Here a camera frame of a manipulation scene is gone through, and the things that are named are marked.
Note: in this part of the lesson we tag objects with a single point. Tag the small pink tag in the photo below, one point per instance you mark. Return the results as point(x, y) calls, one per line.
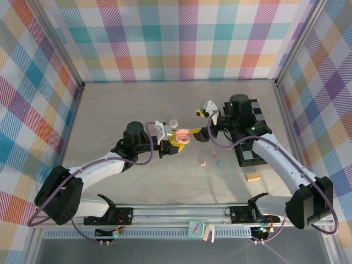
point(205, 237)

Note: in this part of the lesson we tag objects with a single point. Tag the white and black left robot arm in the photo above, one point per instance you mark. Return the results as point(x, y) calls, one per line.
point(104, 167)

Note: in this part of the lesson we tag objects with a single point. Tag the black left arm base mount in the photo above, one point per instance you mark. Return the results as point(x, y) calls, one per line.
point(123, 214)

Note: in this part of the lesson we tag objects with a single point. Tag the teal square clock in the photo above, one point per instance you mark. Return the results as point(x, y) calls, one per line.
point(195, 228)

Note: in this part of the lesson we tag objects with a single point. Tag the aluminium frame post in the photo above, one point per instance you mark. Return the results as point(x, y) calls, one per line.
point(67, 52)
point(298, 41)

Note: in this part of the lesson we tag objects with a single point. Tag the white round tag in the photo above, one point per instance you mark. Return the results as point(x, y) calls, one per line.
point(211, 227)

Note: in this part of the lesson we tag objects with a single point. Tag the aluminium frame side rail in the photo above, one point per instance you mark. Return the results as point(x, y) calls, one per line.
point(71, 123)
point(288, 123)

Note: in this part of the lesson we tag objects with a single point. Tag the small wooden block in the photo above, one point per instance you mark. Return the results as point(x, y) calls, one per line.
point(253, 177)

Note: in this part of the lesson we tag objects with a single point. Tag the small controller board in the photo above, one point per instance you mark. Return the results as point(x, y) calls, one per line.
point(261, 231)
point(115, 233)

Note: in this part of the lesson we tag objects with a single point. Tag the black framed chessboard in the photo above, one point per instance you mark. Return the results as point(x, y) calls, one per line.
point(247, 156)

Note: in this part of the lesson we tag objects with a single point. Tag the pink earbud charging case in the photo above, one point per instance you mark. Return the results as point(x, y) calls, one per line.
point(183, 136)

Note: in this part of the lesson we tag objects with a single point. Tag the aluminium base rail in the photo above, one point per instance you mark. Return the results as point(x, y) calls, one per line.
point(178, 211)

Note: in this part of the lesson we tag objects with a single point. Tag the small right controller board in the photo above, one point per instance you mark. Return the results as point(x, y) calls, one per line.
point(261, 231)

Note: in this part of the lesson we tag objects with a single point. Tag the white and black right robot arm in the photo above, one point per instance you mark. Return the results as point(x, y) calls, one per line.
point(275, 156)

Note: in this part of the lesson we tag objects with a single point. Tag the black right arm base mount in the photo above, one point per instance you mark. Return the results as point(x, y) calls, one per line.
point(239, 213)

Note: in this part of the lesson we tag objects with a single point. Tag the white round plate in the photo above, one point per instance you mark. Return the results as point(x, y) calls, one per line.
point(173, 123)

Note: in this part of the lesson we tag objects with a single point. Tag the small left controller board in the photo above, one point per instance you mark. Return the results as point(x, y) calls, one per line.
point(115, 233)

